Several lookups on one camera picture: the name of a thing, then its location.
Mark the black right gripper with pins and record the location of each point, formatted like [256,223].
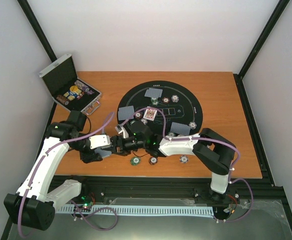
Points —
[116,140]

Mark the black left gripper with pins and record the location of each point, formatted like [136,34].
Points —
[89,157]

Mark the blue playing card deck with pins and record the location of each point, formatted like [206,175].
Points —
[103,153]

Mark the red chip mat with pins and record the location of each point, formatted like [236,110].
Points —
[138,115]
[165,100]

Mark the green poker chip stack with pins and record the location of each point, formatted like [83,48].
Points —
[135,161]

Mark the king face-up card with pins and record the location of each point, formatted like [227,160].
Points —
[150,114]

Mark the red brown poker chip stack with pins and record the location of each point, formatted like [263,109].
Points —
[153,161]

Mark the dealt card mat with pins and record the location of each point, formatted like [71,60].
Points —
[180,129]
[153,93]
[125,113]

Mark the green chip top mat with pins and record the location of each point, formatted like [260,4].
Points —
[154,101]

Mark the red chip top mat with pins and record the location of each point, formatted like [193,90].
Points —
[165,100]

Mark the dealt card top mat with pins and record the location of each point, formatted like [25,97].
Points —
[153,93]

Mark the blue white poker chip stack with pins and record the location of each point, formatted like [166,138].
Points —
[184,159]

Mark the blue chip top mat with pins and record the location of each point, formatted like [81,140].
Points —
[175,98]

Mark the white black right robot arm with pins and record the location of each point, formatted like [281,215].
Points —
[214,151]

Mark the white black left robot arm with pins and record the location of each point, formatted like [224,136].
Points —
[33,205]

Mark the round black poker mat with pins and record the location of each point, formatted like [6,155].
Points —
[187,110]

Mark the chips in case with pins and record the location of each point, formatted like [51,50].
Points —
[75,92]

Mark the aluminium poker case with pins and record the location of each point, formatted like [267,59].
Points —
[58,75]

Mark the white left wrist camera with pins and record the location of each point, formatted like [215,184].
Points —
[99,141]

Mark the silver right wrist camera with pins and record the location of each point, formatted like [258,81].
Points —
[122,131]

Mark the light blue cable duct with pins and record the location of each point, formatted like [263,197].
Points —
[150,211]

